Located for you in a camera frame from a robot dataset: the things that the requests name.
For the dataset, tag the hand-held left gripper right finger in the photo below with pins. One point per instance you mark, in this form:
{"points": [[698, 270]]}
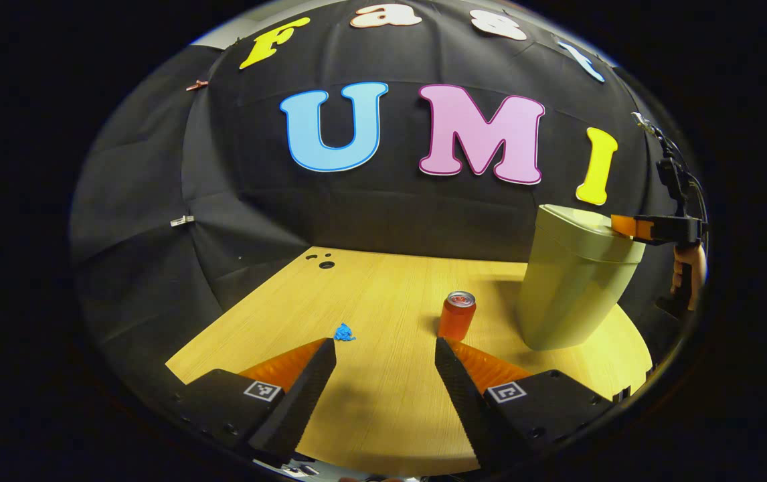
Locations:
{"points": [[464, 395]]}

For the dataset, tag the orange pop can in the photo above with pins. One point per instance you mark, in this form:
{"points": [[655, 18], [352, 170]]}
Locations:
{"points": [[456, 320]]}

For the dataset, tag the green desktop garbage bin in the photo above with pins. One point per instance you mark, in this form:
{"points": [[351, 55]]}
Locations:
{"points": [[571, 288]]}

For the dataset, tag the blue paper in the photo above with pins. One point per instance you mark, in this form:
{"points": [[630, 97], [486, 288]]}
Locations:
{"points": [[344, 333]]}

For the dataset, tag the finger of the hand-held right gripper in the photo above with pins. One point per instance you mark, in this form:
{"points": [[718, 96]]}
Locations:
{"points": [[634, 227]]}

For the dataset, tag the silver metal clip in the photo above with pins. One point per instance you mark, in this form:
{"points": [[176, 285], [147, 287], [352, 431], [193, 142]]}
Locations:
{"points": [[181, 220]]}

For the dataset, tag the black stand with clamp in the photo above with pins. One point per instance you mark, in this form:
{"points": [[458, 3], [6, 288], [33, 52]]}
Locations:
{"points": [[671, 177]]}

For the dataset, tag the copper metal clip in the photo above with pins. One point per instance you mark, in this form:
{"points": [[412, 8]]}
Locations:
{"points": [[197, 85]]}

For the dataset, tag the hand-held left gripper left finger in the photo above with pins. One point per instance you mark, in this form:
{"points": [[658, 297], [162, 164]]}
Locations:
{"points": [[303, 395]]}

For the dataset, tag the wooden desktop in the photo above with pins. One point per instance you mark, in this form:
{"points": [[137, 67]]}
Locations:
{"points": [[383, 288]]}

